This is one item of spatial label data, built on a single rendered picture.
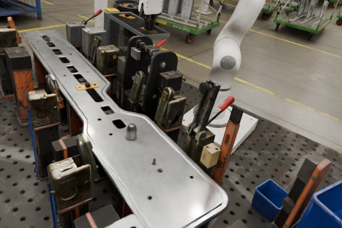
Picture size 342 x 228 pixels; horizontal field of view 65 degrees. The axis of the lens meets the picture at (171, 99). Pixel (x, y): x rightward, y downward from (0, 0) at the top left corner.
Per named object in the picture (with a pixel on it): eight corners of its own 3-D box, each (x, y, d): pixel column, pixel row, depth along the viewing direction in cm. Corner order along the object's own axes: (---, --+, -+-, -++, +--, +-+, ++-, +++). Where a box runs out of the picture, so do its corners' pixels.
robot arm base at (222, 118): (207, 100, 156) (212, 72, 145) (236, 114, 147) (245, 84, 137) (189, 114, 143) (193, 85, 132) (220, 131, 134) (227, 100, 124)
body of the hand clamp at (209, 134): (171, 206, 97) (187, 129, 79) (186, 199, 101) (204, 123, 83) (181, 219, 93) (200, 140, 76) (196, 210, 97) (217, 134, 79)
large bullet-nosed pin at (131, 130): (123, 139, 82) (124, 121, 79) (132, 136, 84) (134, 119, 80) (128, 145, 80) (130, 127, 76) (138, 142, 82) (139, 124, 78)
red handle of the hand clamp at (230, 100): (189, 126, 78) (227, 91, 81) (191, 130, 79) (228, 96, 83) (198, 135, 75) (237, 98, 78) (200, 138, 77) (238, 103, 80)
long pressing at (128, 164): (14, 33, 143) (13, 30, 143) (58, 30, 156) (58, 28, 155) (159, 254, 53) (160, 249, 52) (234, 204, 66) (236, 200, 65)
